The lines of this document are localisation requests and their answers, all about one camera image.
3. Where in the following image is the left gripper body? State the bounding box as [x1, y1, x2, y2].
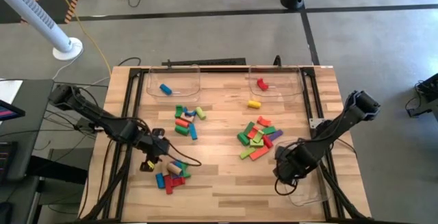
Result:
[139, 127, 171, 173]

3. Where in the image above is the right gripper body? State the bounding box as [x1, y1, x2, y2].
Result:
[273, 145, 311, 186]

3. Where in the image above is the red bar block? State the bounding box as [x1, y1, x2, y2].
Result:
[164, 175, 174, 195]

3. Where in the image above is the light green bar block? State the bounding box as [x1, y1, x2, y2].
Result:
[239, 147, 257, 160]

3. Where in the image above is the blue rectangular block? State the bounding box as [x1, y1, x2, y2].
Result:
[155, 172, 166, 190]

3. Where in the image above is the clear plastic bin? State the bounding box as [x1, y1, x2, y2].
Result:
[146, 64, 202, 103]
[273, 138, 333, 207]
[248, 65, 305, 103]

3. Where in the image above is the black power strip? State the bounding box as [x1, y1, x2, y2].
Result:
[162, 58, 247, 67]

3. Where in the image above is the black desk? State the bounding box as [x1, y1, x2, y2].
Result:
[0, 79, 55, 224]

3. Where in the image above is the monitor with pink screen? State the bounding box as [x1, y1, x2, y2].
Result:
[0, 99, 26, 122]

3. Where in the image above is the dark laptop screen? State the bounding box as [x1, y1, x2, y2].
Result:
[0, 140, 18, 184]

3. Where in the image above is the white paper sheet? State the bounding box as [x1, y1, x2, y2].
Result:
[0, 79, 23, 105]

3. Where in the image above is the white tower fan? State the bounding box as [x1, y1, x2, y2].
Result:
[0, 0, 84, 62]

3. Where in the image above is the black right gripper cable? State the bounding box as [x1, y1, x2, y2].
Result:
[273, 177, 298, 197]

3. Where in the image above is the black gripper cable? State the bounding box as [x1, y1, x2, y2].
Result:
[160, 141, 203, 168]
[273, 177, 298, 197]

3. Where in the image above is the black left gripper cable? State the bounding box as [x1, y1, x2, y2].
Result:
[160, 141, 203, 168]

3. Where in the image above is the white cable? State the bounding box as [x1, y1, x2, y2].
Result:
[50, 47, 111, 101]

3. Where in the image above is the black aluminium table frame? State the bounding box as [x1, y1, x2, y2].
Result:
[77, 65, 377, 224]

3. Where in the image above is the yellow cable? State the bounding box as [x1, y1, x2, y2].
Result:
[47, 0, 112, 77]

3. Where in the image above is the black equipment with cables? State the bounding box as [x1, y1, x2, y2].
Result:
[405, 73, 438, 119]

